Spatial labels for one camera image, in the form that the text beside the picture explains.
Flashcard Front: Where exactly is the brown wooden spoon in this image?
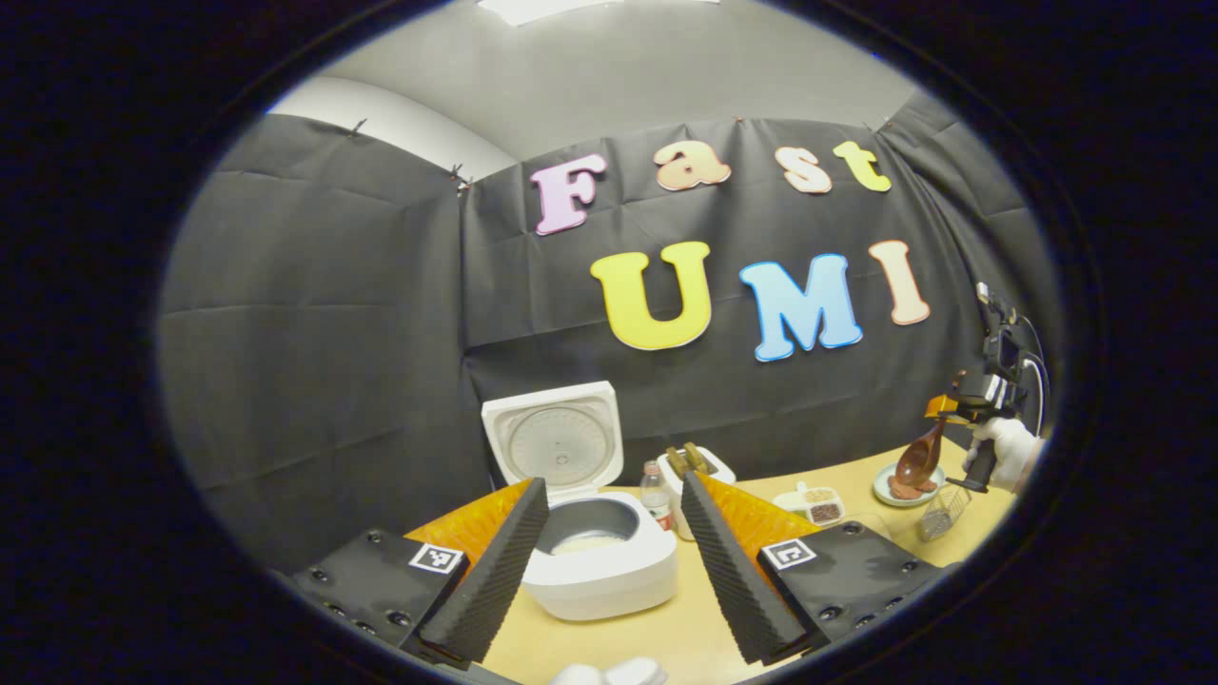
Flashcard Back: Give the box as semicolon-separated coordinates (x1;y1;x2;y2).
894;416;950;491

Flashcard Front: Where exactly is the metal wire chopstick holder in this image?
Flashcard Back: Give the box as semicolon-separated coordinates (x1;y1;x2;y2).
918;482;973;543

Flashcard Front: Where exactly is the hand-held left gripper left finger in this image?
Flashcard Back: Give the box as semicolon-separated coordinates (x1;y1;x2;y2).
285;476;551;670

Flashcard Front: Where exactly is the white rice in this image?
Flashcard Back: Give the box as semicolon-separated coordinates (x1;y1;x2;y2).
552;533;626;557

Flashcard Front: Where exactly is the pale green plate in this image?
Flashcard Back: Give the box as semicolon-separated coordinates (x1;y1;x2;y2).
873;461;948;508

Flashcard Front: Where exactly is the black backdrop cloth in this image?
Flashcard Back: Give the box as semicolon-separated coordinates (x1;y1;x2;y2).
157;90;1062;577

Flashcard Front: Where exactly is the white toaster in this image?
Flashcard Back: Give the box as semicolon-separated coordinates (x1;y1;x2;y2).
657;443;737;541

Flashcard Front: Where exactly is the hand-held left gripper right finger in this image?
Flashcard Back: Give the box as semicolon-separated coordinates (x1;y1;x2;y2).
678;471;945;667

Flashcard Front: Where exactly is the clear plastic water bottle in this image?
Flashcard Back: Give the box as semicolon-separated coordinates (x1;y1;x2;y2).
639;460;675;532

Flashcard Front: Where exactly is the long ceiling light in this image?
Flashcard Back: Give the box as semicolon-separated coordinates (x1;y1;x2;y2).
476;0;624;27

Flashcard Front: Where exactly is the white rice cooker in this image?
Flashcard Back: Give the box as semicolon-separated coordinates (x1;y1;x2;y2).
481;381;679;622

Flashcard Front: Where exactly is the white divided bean dish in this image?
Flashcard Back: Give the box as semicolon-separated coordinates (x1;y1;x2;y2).
773;481;846;527

